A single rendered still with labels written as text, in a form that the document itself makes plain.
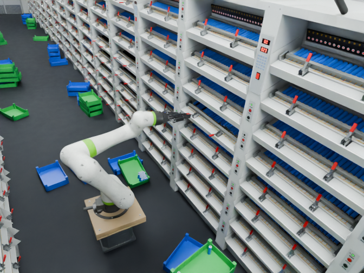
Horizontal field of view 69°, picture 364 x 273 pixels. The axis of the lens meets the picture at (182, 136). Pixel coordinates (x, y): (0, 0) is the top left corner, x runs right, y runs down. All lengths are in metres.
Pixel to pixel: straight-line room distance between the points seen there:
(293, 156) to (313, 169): 0.11
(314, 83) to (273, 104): 0.25
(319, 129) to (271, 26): 0.49
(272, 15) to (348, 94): 0.46
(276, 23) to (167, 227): 1.68
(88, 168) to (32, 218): 1.21
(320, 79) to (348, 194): 0.48
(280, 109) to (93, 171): 0.97
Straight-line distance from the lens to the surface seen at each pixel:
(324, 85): 1.20
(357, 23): 1.12
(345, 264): 1.46
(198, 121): 1.88
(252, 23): 1.63
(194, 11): 1.84
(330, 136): 1.24
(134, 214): 1.94
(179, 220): 2.33
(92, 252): 2.22
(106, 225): 1.91
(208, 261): 1.67
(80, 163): 1.45
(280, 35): 1.32
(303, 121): 1.29
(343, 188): 1.31
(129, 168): 2.70
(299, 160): 1.37
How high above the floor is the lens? 1.82
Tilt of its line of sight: 34 degrees down
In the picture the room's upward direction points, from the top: 4 degrees clockwise
